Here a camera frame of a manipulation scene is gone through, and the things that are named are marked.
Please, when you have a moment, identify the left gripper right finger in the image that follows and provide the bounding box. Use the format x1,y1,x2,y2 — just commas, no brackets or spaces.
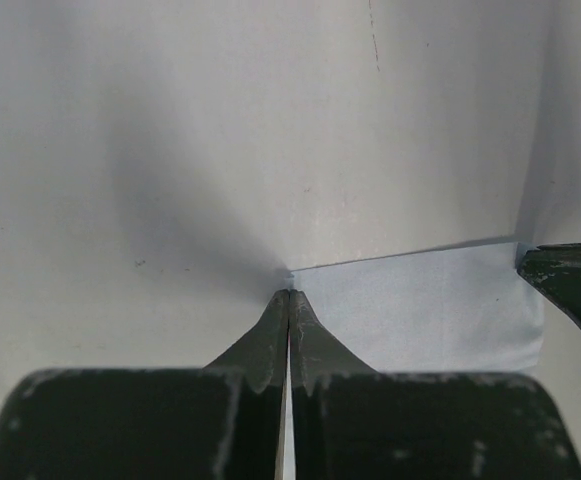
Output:
289,291,581,479

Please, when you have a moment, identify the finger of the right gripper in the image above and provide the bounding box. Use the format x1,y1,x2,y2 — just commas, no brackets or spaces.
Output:
517,243,581,330

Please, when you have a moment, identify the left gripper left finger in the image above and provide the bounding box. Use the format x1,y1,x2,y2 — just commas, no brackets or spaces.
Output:
0,290,290,479

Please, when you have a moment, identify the light blue cleaning cloth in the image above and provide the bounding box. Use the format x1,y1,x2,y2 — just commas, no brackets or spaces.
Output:
289,242,544,373

